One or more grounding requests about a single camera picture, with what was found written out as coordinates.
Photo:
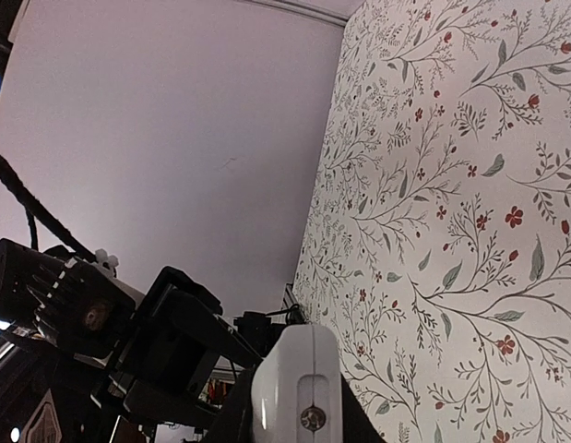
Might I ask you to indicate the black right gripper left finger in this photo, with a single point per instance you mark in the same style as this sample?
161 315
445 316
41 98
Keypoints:
234 421

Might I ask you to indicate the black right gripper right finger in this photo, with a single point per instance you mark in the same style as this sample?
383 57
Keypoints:
356 426

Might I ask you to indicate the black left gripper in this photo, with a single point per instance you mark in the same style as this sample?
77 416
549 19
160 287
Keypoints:
167 354

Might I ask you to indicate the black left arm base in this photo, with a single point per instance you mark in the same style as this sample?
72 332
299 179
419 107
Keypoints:
263 330

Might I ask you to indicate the floral patterned table mat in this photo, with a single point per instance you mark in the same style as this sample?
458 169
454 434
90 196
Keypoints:
438 242

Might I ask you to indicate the aluminium table edge rail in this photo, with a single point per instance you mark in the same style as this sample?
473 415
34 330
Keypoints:
292 295

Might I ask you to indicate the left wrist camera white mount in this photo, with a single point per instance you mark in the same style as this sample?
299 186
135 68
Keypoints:
71 304

